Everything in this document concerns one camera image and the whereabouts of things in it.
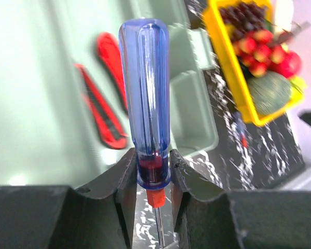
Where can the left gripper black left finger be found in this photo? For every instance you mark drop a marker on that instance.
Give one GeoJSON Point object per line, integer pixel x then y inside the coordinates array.
{"type": "Point", "coordinates": [99, 214]}

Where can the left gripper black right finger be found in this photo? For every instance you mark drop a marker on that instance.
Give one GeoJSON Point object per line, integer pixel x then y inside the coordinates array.
{"type": "Point", "coordinates": [206, 216]}

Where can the red utility knife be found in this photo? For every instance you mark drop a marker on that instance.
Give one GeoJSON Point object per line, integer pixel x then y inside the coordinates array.
{"type": "Point", "coordinates": [107, 50]}
{"type": "Point", "coordinates": [109, 129]}

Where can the red handled screwdriver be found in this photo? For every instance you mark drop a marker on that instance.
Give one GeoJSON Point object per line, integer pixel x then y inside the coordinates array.
{"type": "Point", "coordinates": [240, 126]}

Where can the translucent green tool box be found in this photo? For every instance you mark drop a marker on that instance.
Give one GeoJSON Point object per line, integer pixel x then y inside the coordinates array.
{"type": "Point", "coordinates": [47, 134]}

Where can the blue handled screwdriver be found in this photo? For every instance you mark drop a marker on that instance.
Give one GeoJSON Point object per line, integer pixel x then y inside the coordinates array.
{"type": "Point", "coordinates": [144, 48]}

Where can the black marble pattern mat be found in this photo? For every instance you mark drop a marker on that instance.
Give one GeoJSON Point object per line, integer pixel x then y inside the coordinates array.
{"type": "Point", "coordinates": [272, 154]}

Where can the green melon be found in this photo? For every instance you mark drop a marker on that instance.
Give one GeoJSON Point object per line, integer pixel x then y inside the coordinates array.
{"type": "Point", "coordinates": [269, 93]}

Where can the green pepper toy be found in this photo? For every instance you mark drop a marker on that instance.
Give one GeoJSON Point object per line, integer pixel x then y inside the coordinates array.
{"type": "Point", "coordinates": [298, 83]}

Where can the yellow plastic fruit tray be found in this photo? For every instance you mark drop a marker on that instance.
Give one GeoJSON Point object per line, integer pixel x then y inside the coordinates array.
{"type": "Point", "coordinates": [222, 46]}

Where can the red pomegranate fruit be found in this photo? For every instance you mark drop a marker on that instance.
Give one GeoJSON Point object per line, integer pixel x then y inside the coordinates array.
{"type": "Point", "coordinates": [290, 66]}

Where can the dark purple grape bunch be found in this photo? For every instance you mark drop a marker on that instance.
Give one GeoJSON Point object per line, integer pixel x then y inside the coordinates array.
{"type": "Point", "coordinates": [244, 18]}

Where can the white corn cob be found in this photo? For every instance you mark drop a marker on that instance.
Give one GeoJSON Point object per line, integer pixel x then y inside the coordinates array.
{"type": "Point", "coordinates": [283, 14]}

